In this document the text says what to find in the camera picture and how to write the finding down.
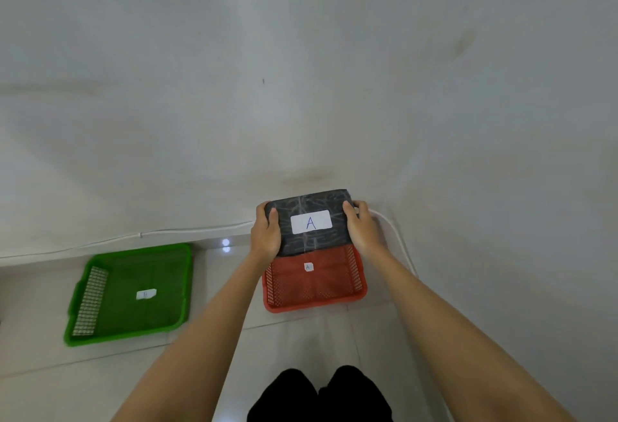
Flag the person's left hand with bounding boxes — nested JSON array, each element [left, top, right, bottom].
[[249, 202, 283, 265]]

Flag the person's right hand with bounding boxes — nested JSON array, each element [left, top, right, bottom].
[[342, 200, 390, 261]]

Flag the black package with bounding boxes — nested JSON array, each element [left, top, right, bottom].
[[264, 189, 354, 258]]

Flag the person's right forearm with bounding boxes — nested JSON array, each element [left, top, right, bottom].
[[366, 246, 577, 422]]

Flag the person's left forearm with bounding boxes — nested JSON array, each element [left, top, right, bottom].
[[110, 252, 272, 422]]

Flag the red plastic mesh basket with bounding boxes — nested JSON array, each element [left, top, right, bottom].
[[262, 244, 368, 314]]

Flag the green plastic mesh basket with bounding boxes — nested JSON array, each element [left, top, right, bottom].
[[64, 243, 194, 347]]

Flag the person's black trouser legs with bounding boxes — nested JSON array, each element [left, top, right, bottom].
[[247, 365, 394, 422]]

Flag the white cable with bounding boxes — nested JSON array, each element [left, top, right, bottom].
[[0, 208, 418, 278]]

